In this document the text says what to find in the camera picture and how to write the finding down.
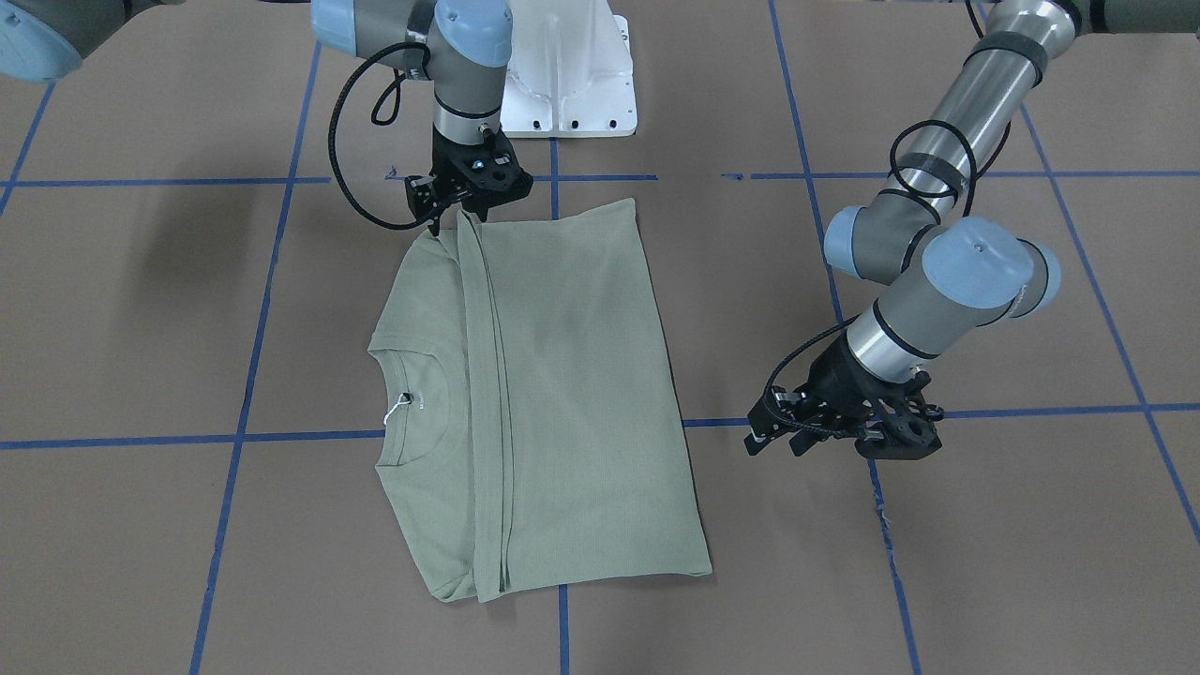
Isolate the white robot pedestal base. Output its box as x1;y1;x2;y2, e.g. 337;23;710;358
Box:
502;1;638;141

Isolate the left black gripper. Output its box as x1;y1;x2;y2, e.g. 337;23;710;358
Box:
744;328;944;460

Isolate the olive green long-sleeve shirt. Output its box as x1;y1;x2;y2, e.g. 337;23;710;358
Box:
368;198;713;603

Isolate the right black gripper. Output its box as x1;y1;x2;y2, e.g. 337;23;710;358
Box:
404;129;534;235

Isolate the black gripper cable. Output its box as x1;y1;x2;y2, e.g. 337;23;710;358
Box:
328;42;437;232

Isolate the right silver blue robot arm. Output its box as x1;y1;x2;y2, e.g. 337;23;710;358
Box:
1;1;534;235

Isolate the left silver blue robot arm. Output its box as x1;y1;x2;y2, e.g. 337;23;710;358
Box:
744;1;1199;460

